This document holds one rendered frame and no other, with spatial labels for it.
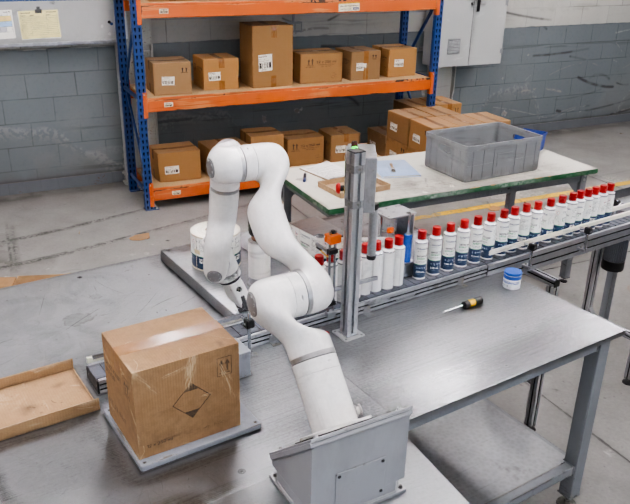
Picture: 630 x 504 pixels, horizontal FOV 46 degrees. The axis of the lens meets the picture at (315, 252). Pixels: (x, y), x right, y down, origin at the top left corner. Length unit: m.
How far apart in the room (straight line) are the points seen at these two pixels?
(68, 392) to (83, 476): 0.40
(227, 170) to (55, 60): 4.78
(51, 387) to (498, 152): 2.99
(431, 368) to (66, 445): 1.15
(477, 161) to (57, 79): 3.72
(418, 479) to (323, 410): 0.34
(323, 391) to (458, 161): 2.77
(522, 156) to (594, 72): 5.04
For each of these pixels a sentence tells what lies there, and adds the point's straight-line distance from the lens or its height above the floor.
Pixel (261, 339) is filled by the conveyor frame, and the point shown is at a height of 0.85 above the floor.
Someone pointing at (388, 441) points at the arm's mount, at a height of 1.01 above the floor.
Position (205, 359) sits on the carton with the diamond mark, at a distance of 2.00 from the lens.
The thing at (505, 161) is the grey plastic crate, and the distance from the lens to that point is 4.61.
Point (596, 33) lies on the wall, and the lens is 9.54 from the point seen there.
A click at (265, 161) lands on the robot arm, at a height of 1.56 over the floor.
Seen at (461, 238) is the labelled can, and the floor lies 1.01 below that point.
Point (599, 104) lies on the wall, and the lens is 9.85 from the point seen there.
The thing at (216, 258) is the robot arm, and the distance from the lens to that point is 2.29.
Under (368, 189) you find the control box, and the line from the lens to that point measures 2.44.
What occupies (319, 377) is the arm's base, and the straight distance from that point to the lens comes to 1.87.
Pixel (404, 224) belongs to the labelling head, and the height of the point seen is 1.07.
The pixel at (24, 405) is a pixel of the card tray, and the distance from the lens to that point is 2.40.
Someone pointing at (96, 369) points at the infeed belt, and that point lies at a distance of 2.43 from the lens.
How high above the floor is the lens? 2.15
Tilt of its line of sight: 24 degrees down
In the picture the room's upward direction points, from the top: 1 degrees clockwise
